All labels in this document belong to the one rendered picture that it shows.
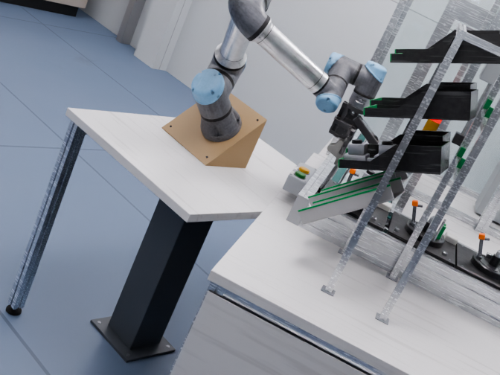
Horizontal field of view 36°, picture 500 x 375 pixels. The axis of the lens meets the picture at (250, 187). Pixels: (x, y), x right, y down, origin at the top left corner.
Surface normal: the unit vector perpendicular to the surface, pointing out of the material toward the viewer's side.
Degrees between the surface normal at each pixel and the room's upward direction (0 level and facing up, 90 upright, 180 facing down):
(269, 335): 90
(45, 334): 0
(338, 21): 90
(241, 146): 90
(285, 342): 90
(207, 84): 51
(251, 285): 0
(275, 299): 0
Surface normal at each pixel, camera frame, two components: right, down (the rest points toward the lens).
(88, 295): 0.39, -0.86
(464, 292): -0.25, 0.25
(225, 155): 0.61, 0.51
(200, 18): -0.65, 0.00
